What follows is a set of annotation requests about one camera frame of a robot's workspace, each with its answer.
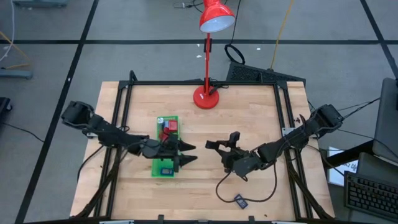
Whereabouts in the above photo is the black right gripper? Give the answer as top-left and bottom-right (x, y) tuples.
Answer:
(205, 131), (247, 172)

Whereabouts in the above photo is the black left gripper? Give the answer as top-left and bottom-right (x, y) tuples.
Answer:
(156, 136), (199, 173)

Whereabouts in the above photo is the navy pocket calculator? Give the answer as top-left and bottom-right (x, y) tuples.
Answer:
(233, 194), (249, 210)

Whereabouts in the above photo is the red desk lamp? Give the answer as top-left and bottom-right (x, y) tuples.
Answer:
(193, 0), (236, 110)

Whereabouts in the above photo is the black perforated metal panel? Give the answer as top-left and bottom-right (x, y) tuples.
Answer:
(226, 61), (307, 86)

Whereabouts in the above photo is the white paper sheet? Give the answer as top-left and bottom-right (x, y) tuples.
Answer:
(326, 146), (359, 187)

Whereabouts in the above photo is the black desk edge bar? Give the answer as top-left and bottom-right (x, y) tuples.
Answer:
(323, 139), (374, 170)

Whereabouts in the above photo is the black computer keyboard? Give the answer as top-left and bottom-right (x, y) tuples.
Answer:
(343, 170), (398, 222)

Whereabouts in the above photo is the grey desktop box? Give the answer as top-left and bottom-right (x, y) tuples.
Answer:
(356, 151), (398, 184)

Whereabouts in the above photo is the grey computer monitor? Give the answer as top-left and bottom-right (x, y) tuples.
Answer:
(372, 77), (398, 164)

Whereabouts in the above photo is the black floor object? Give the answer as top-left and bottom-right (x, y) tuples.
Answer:
(0, 96), (13, 114)

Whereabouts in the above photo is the grey floor base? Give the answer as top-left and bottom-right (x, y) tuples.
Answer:
(12, 0), (68, 9)
(0, 68), (34, 80)

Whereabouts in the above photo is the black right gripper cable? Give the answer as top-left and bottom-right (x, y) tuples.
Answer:
(215, 161), (278, 203)

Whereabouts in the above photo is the black lamp power cord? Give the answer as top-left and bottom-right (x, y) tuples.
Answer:
(208, 79), (230, 96)

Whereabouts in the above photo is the black aluminium table frame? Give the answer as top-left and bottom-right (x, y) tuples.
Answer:
(74, 70), (335, 224)

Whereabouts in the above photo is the black coiled floor cable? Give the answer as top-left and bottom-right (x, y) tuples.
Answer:
(224, 0), (246, 65)

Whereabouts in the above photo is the yellow hanging cable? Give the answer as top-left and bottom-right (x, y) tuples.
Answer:
(269, 0), (295, 71)
(0, 30), (32, 70)

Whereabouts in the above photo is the black cable with plug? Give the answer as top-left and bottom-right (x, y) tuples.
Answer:
(172, 0), (206, 9)

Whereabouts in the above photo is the white floor cable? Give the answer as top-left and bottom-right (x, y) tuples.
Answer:
(0, 0), (16, 63)

